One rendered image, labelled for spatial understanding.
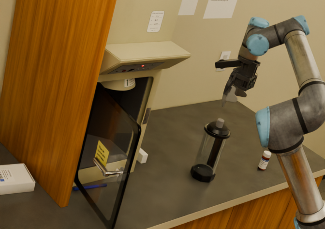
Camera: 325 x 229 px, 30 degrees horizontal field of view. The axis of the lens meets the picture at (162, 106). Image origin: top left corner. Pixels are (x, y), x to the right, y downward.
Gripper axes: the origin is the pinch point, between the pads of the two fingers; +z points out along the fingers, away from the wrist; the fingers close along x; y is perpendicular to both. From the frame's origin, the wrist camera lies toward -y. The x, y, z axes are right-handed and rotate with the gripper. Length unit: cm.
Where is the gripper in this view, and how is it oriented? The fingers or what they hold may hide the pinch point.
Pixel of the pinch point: (227, 101)
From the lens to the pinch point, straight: 238.4
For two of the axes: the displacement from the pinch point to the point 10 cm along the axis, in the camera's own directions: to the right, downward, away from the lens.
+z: -2.5, 8.7, 4.2
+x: 5.4, -2.3, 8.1
